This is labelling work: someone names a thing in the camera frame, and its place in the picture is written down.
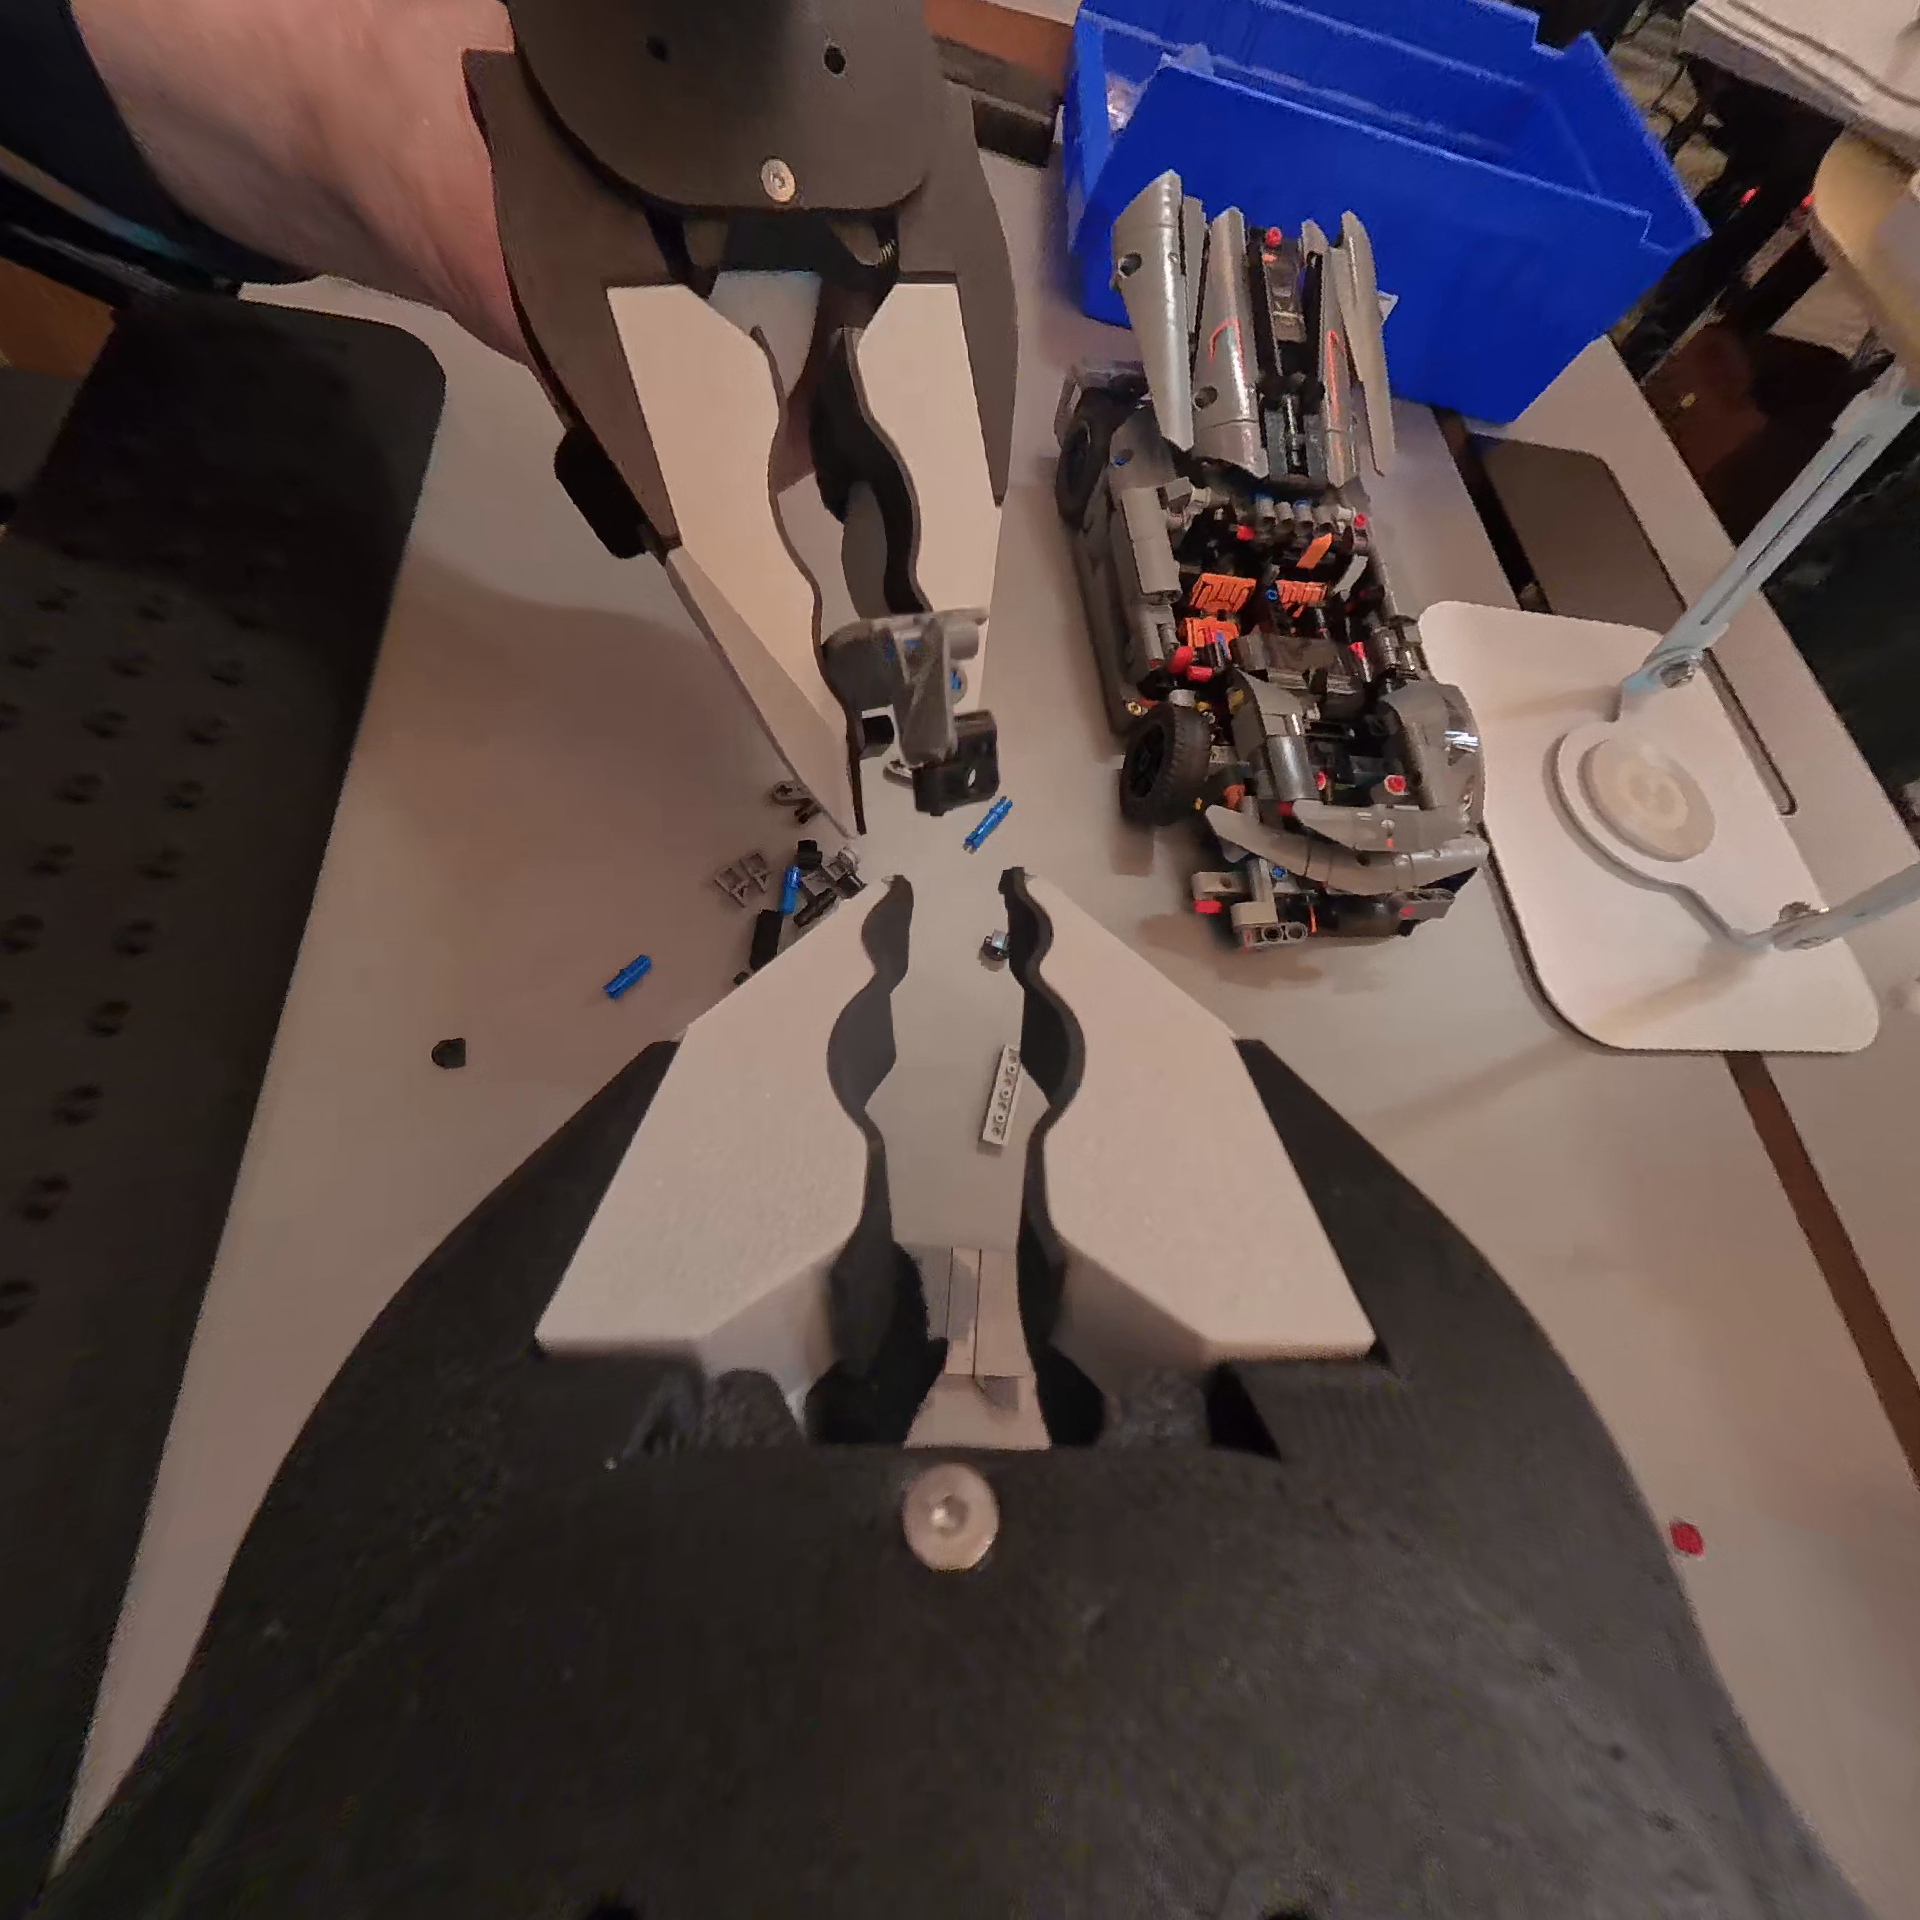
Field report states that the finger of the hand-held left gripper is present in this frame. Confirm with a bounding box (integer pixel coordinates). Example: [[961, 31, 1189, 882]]
[[606, 281, 874, 837], [809, 277, 1002, 618]]

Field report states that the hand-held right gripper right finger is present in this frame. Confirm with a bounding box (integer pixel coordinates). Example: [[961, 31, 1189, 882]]
[[999, 866, 1375, 1449]]

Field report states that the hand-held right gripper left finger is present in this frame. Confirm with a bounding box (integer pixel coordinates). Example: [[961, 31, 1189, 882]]
[[534, 874, 951, 1445]]

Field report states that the dark grey lego fender assembly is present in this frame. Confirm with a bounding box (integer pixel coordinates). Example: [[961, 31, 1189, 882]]
[[819, 604, 1001, 822]]

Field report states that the person's left forearm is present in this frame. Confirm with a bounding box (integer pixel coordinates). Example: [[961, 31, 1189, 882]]
[[0, 0, 323, 295]]

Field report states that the grey lego car model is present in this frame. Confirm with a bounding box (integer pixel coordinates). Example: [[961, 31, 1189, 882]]
[[1048, 167, 1489, 950]]

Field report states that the person's left hand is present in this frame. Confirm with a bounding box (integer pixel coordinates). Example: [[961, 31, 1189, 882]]
[[71, 0, 537, 365]]

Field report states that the blue plastic bin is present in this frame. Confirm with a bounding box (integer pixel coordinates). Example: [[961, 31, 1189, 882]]
[[1062, 0, 1714, 436]]

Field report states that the round wooden stool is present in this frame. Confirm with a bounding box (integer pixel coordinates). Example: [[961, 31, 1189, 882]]
[[1808, 132, 1920, 278]]

